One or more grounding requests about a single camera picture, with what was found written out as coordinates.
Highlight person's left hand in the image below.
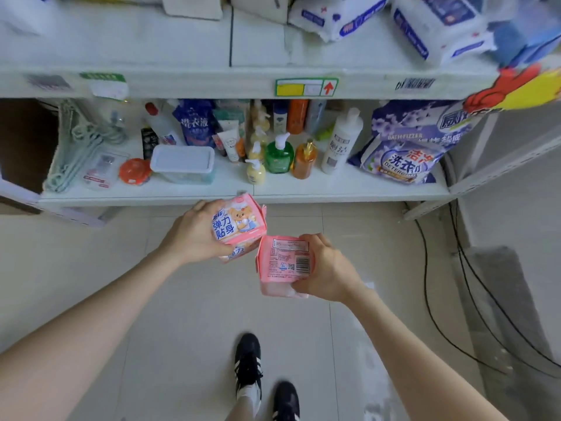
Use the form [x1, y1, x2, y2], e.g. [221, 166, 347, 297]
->
[157, 199, 236, 266]

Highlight person's right hand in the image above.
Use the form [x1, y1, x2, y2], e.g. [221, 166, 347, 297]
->
[291, 233, 365, 303]

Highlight pink packet with barcode label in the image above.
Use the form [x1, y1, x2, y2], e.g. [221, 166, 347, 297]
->
[255, 234, 314, 299]

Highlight pink packet with bear print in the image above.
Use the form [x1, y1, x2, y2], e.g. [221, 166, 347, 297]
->
[212, 193, 268, 264]

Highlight person's left forearm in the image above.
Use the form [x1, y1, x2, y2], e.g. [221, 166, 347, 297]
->
[0, 249, 181, 421]

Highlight person's right forearm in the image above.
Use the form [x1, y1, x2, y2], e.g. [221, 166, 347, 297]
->
[345, 281, 510, 421]

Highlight black left shoe white stripes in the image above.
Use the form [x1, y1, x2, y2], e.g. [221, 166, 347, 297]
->
[233, 332, 264, 393]

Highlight black shoe white stripes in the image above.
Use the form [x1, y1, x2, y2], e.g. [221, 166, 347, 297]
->
[272, 381, 301, 421]
[233, 332, 264, 393]

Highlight clear storage box white lid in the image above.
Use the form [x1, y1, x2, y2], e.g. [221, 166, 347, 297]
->
[150, 144, 216, 186]

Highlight white squeeze tube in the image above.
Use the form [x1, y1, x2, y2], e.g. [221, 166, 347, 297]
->
[217, 129, 242, 163]

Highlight green pump bottle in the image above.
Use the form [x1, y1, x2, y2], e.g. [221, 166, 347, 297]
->
[264, 132, 295, 174]

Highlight black right shoe white stripes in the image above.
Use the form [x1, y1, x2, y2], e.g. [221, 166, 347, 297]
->
[272, 381, 301, 421]

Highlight orange pump bottle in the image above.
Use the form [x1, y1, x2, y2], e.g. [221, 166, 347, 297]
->
[291, 138, 319, 180]

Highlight orange round container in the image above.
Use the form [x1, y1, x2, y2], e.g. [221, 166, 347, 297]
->
[118, 158, 153, 186]

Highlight white sock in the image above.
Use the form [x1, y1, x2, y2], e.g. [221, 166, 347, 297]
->
[237, 383, 263, 415]

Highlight small black bottle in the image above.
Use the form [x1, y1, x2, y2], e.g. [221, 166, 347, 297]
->
[141, 126, 160, 161]

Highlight blue laundry liquid refill pouch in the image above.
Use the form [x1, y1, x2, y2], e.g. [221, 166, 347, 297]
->
[172, 100, 217, 148]

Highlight green and white tube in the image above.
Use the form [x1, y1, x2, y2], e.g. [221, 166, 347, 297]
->
[213, 109, 245, 132]

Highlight clear bottle with red cap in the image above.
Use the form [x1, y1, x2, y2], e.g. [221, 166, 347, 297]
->
[144, 102, 185, 146]

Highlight blue and white bottle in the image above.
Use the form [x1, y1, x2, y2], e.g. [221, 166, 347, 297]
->
[272, 101, 289, 136]

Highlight clear plastic blister pack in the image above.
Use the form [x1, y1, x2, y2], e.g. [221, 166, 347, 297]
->
[82, 151, 129, 190]

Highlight tall white bottle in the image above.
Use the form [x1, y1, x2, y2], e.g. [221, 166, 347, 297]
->
[321, 107, 364, 175]

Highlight small purple detergent bag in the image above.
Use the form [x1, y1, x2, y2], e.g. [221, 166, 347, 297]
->
[348, 133, 447, 185]

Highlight bundle of pale green hangers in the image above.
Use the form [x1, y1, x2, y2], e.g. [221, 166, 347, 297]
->
[42, 100, 129, 194]

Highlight green framed price label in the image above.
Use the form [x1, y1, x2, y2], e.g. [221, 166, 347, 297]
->
[275, 77, 339, 98]

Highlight large purple detergent bag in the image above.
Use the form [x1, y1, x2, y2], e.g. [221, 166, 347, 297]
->
[371, 100, 484, 150]

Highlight green and white shelf label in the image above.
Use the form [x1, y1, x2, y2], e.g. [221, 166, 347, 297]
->
[79, 73, 130, 101]

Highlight white metal shelf unit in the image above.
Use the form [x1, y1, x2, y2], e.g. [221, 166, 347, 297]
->
[0, 0, 561, 227]

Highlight barcode sticker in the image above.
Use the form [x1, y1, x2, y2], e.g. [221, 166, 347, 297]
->
[394, 77, 436, 91]

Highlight grey shelf sticker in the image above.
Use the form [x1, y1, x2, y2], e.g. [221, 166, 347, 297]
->
[27, 74, 71, 91]

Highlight white and blue tissue pack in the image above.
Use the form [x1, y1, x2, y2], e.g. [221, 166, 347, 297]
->
[288, 0, 391, 43]
[391, 0, 499, 67]

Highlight red and yellow rooster sign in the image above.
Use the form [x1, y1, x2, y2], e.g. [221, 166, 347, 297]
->
[463, 63, 561, 115]

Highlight blue plastic pack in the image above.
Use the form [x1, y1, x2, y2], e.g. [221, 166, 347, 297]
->
[488, 11, 561, 69]

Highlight black cable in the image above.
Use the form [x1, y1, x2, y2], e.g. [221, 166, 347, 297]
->
[414, 217, 511, 377]
[448, 201, 561, 379]

